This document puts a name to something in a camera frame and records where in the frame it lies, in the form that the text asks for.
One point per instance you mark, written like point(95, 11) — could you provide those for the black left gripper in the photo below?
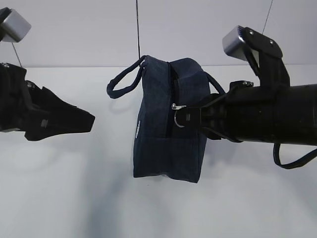
point(40, 112)

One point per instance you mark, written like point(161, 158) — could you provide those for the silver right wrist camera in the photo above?
point(262, 53)

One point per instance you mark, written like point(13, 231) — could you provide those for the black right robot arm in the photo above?
point(278, 114)

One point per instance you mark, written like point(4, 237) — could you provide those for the dark navy fabric lunch bag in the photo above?
point(161, 147)

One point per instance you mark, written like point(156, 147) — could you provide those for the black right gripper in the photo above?
point(211, 114)

